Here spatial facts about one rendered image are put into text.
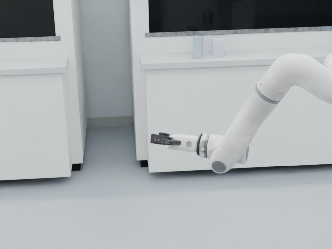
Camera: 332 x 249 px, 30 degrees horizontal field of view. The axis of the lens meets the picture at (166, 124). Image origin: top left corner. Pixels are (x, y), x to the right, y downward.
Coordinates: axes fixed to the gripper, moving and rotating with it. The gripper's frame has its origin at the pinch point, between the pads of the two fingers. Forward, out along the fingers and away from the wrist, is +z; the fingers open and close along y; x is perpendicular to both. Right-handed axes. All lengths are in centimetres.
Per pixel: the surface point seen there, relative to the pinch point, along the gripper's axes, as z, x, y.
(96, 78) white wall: 141, 12, 292
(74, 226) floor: 90, -80, 155
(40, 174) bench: 134, -58, 191
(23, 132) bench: 144, -29, 178
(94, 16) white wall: 143, 63, 275
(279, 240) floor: -37, -68, 169
